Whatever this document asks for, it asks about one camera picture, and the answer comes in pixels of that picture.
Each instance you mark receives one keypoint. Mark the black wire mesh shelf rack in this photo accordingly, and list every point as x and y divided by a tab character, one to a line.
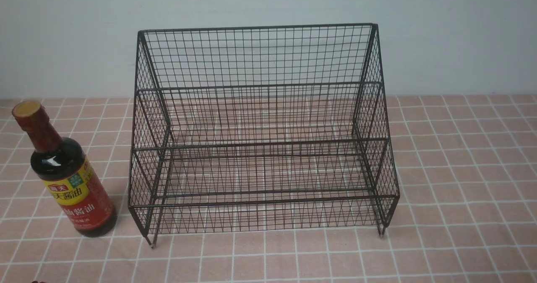
260	128

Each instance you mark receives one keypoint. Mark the soy sauce bottle red label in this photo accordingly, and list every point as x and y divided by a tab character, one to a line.
66	172

